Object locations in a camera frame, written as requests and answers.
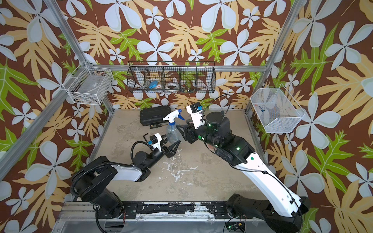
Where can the black wire wall basket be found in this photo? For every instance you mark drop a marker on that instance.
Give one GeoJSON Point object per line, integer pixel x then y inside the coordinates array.
{"type": "Point", "coordinates": [192, 77]}

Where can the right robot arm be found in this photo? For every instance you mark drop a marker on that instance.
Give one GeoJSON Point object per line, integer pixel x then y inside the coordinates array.
{"type": "Point", "coordinates": [282, 209]}

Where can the black yellow screwdriver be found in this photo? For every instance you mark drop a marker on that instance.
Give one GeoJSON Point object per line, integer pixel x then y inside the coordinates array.
{"type": "Point", "coordinates": [158, 125]}

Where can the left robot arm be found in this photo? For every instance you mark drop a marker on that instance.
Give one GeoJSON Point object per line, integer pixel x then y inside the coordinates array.
{"type": "Point", "coordinates": [90, 183]}

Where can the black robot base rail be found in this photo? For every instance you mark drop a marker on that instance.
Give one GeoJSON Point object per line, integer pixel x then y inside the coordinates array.
{"type": "Point", "coordinates": [134, 210]}

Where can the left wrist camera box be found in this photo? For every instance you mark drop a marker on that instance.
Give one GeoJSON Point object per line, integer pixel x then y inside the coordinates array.
{"type": "Point", "coordinates": [155, 142]}

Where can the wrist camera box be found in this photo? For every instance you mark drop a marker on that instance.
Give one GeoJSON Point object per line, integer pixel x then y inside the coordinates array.
{"type": "Point", "coordinates": [196, 112]}
{"type": "Point", "coordinates": [155, 142]}

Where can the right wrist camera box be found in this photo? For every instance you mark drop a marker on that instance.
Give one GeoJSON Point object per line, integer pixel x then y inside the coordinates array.
{"type": "Point", "coordinates": [196, 112]}

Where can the blue tape roll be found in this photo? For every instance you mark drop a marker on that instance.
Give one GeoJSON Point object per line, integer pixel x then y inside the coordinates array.
{"type": "Point", "coordinates": [153, 84]}

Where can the white tape roll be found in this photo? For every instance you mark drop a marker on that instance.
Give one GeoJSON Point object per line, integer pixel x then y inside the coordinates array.
{"type": "Point", "coordinates": [172, 86]}

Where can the white mesh wall basket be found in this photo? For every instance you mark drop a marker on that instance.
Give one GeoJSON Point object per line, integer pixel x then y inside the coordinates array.
{"type": "Point", "coordinates": [276, 108]}

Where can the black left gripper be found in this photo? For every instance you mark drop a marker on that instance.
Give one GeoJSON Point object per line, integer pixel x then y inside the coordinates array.
{"type": "Point", "coordinates": [166, 151]}

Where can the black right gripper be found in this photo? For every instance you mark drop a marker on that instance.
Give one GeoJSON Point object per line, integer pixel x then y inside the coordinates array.
{"type": "Point", "coordinates": [191, 132]}

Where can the clear blue spray bottle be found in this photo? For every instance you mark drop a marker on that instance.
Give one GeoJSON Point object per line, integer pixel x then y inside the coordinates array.
{"type": "Point", "coordinates": [173, 135]}

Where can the white wire wall basket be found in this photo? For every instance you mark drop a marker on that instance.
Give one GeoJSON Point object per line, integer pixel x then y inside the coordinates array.
{"type": "Point", "coordinates": [88, 84]}

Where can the black plastic tool case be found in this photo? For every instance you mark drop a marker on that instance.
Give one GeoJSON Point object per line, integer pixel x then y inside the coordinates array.
{"type": "Point", "coordinates": [155, 115]}

